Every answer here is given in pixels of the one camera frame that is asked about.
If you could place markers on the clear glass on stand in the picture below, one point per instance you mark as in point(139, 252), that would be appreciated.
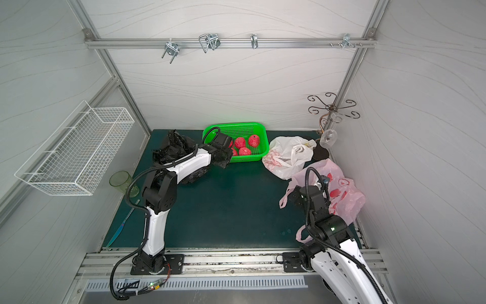
point(328, 138)

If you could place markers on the metal clamp hook middle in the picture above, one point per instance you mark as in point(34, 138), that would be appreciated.
point(209, 41)

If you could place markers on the white wire basket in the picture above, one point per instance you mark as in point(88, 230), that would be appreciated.
point(73, 160)

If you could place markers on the metal clamp hook left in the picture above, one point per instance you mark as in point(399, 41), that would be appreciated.
point(172, 50)

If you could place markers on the white printed plastic bag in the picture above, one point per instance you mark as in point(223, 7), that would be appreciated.
point(288, 155)

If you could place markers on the metal clamp hook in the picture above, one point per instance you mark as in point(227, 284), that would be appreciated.
point(172, 50)
point(209, 41)

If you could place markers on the bronze curled hook stand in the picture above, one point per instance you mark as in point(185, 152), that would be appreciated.
point(330, 116)

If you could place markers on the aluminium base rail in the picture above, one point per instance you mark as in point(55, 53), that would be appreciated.
point(194, 262)

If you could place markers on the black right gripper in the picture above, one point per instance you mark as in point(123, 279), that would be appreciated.
point(304, 195)

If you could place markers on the metal bracket right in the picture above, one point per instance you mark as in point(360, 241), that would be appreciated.
point(346, 42)

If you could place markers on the green plastic basket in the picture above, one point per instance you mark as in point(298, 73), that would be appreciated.
point(242, 130)

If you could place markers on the black plastic bag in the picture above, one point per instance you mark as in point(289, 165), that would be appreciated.
point(173, 147)

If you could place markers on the aluminium crossbar rail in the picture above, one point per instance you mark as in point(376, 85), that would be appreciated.
point(226, 43)

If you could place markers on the small metal hook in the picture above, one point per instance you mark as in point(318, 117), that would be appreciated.
point(254, 41)

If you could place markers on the green translucent cup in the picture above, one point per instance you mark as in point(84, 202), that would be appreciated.
point(121, 181)

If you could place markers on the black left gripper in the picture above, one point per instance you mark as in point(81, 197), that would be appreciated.
point(173, 148)

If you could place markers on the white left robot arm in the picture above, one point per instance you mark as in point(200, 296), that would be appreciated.
point(180, 160)

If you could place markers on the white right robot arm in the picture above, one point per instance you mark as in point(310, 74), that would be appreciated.
point(332, 252)

